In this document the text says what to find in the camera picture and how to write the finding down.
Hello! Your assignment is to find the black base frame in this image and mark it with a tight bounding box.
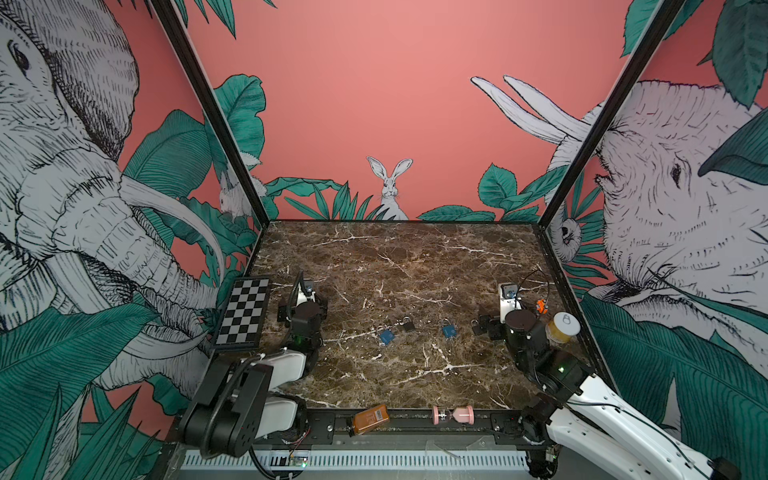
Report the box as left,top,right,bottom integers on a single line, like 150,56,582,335
173,407,652,448

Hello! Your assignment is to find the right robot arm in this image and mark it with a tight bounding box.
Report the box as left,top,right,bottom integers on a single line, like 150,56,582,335
472,309,742,479

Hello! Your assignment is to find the white perforated rail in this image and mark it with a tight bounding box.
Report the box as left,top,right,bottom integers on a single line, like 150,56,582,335
179,450,530,472

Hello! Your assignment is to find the small orange toy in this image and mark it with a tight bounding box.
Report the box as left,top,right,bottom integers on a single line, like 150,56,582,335
536,299,549,315

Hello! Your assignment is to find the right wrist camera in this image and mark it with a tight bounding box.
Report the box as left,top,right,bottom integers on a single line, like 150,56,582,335
498,283,522,323

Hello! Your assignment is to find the orange box device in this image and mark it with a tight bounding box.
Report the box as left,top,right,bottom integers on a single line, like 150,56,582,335
349,404,390,436

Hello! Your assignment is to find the blue padlock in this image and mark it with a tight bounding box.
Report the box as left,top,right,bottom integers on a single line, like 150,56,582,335
442,324,457,339
379,329,395,346

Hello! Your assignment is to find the yellow white can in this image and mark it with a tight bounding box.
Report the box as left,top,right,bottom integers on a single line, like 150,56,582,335
546,312,581,345

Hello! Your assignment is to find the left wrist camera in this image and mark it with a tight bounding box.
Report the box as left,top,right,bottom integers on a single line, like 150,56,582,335
293,271,316,306

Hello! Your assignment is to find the checkerboard calibration board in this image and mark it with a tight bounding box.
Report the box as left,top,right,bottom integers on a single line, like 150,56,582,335
212,275,271,351

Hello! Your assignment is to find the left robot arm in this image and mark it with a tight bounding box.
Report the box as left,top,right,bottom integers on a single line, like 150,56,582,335
178,293,328,459

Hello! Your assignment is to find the pink hourglass timer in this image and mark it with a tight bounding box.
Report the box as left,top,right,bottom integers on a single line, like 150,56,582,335
432,405,475,425

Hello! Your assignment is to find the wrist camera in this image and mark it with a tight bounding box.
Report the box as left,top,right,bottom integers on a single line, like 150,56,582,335
498,283,522,323
293,271,316,306

